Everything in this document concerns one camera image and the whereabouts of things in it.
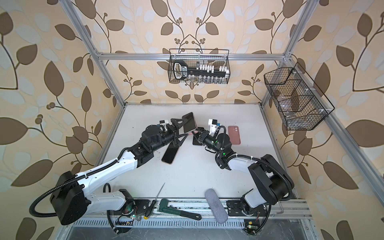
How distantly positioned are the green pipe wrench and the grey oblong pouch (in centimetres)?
8

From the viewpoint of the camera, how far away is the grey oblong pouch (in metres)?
0.71

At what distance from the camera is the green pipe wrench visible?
73 cm
